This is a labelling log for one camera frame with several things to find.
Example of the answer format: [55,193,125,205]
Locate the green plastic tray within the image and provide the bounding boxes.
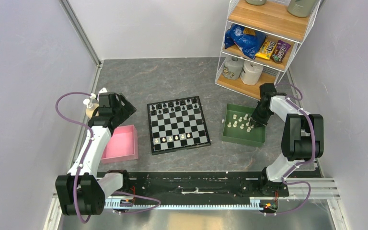
[221,103,266,148]

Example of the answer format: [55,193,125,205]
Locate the pink plastic tray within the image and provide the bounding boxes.
[101,125,138,164]

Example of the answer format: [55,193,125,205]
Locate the black white chessboard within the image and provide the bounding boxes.
[147,96,211,155]

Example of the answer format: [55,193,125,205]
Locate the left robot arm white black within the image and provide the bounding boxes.
[55,92,136,222]

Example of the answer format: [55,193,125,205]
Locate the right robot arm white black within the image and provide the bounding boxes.
[249,83,324,196]

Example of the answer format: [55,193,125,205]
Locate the beige pump bottle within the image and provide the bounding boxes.
[83,98,99,119]

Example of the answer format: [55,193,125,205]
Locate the white paper roll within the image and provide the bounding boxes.
[240,61,264,85]

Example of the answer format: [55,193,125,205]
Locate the white jug with label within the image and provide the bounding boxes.
[222,56,244,80]

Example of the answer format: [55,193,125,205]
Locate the yellow candy bag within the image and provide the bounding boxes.
[255,39,277,60]

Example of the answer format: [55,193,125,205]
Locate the brown candy bag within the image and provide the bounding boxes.
[270,40,291,63]

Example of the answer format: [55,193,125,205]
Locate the blue snack bag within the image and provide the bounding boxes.
[224,24,267,59]

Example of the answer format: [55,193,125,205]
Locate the grey green bottle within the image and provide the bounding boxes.
[287,0,317,18]

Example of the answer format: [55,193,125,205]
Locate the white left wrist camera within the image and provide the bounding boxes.
[90,88,108,101]

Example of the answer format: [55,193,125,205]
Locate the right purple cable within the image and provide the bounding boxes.
[274,83,317,217]

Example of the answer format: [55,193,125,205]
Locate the white wire wooden shelf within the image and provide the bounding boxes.
[215,0,320,99]

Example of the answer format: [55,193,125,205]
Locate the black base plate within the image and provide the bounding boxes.
[120,171,289,205]

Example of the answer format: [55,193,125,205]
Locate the grey cable duct strip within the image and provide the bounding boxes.
[104,196,278,212]

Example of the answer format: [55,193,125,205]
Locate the aluminium corner rail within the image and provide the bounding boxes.
[59,0,102,67]

